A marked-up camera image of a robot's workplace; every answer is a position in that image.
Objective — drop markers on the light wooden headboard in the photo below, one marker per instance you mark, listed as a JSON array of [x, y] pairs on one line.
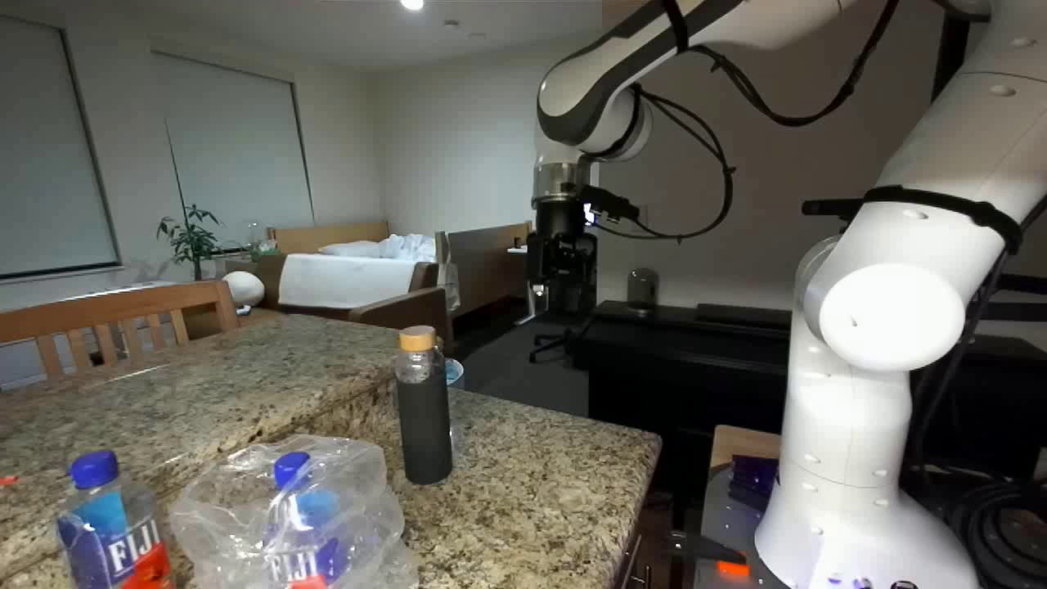
[[328, 233]]

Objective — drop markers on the green potted plant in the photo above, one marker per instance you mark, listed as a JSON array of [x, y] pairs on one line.
[[192, 233]]

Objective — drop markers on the wooden desk panel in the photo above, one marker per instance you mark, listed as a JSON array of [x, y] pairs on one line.
[[484, 267]]

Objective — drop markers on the large grey window blind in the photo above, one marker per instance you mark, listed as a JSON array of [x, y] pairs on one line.
[[55, 152]]

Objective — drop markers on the white round lamp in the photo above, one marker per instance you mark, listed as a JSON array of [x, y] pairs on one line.
[[242, 289]]

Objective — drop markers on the black low cabinet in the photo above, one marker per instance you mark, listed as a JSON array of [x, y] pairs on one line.
[[674, 370]]

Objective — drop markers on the dark bottle with wooden cap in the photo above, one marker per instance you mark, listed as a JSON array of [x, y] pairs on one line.
[[425, 427]]

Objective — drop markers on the round ceiling light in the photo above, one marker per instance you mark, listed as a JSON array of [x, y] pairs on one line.
[[411, 3]]

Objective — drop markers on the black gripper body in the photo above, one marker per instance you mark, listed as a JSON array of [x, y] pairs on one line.
[[562, 241]]

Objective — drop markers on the small grey device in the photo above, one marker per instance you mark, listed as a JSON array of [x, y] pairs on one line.
[[644, 287]]

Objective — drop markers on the bed with white bedding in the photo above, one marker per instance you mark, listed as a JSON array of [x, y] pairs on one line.
[[339, 279]]

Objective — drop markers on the black office chair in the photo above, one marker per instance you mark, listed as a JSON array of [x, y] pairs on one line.
[[562, 305]]

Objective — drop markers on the dark wooden bed footboard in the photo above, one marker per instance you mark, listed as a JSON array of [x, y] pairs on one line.
[[411, 313]]

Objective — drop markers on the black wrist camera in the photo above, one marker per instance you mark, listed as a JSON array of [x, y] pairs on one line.
[[609, 205]]

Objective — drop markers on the clear plastic bag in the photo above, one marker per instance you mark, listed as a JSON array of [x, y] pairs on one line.
[[216, 524]]

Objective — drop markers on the small blue cup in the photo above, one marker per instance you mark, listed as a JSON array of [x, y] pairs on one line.
[[457, 373]]

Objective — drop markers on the Fiji water bottle blue cap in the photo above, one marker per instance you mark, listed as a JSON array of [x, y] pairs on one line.
[[108, 545], [292, 468]]

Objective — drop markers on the small orange object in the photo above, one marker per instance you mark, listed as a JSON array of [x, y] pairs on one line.
[[735, 567]]

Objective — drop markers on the wooden slatted chair back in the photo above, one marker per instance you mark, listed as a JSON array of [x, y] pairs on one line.
[[108, 309]]

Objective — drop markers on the light wooden board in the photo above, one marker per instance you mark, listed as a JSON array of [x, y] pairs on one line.
[[740, 442]]

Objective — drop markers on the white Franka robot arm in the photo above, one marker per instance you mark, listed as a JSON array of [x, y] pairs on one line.
[[853, 458]]

